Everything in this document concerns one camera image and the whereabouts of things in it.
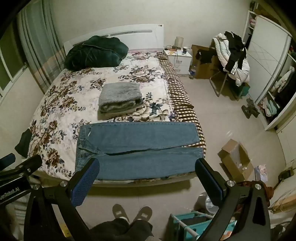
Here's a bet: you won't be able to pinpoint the pale paper bag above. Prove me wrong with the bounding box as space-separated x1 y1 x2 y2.
254 164 269 182

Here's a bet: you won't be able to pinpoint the white bed headboard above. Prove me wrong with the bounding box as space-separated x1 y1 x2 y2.
63 23 165 55

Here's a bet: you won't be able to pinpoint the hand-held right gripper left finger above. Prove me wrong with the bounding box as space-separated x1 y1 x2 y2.
23 158 100 241

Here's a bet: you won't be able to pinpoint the open small cardboard box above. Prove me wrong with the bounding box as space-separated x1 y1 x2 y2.
217 139 254 182

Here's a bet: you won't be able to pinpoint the grey folded fleece blanket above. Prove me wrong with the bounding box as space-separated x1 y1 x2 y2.
98 82 144 115

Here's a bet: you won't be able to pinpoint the teal laundry rack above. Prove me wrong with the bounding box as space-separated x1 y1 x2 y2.
170 211 238 241

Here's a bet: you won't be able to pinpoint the white wardrobe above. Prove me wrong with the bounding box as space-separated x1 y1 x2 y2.
242 10 296 131

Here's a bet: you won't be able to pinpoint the dark green pillow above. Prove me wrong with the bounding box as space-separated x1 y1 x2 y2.
64 35 129 70

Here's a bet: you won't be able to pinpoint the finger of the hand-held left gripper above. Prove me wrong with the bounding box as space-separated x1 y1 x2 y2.
0 154 43 181
0 153 16 170

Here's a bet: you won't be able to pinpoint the white puffer jacket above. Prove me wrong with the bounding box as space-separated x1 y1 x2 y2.
213 33 250 87

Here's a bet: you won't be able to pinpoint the brown checkered bed sheet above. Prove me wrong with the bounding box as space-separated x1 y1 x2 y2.
157 52 207 149

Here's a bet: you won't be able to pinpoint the floral bed blanket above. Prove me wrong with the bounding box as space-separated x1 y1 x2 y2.
27 50 183 179

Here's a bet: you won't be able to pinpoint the white framed window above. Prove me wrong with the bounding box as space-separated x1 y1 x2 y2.
0 30 28 93

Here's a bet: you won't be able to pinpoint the black clothes with white stripe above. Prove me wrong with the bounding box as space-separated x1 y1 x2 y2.
224 31 247 75

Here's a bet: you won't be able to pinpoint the person's right grey slipper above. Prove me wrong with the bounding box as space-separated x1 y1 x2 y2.
132 206 153 224

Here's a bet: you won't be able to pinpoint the person's left grey slipper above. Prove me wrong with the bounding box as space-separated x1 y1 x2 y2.
112 204 130 219

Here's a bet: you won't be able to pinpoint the person's grey slipper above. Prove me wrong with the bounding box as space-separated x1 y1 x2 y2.
112 204 130 219
132 206 153 224

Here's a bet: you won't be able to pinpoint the dark cloth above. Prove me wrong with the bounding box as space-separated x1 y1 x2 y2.
14 128 33 158

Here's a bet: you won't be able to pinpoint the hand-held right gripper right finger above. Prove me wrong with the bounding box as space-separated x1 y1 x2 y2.
195 158 271 241

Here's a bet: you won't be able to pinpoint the pastel folded clothes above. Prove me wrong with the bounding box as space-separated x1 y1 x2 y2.
260 97 281 117

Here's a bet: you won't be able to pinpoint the wooden nightstand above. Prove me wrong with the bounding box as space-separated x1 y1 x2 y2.
191 44 222 79

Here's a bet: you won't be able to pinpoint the grey green curtain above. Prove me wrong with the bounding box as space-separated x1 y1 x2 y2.
17 0 67 94

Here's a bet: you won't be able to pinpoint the small black cloth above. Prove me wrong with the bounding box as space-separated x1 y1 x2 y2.
195 50 218 64

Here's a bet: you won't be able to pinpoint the metal frame chair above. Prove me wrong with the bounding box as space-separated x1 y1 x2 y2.
209 70 241 101

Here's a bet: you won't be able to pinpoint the person's legs in black trousers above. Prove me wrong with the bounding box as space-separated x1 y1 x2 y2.
89 218 154 241

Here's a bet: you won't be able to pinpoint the white nightstand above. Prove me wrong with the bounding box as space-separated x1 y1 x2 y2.
163 46 193 76

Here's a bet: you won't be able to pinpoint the blue denim pants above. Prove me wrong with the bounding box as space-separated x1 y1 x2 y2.
75 122 204 181

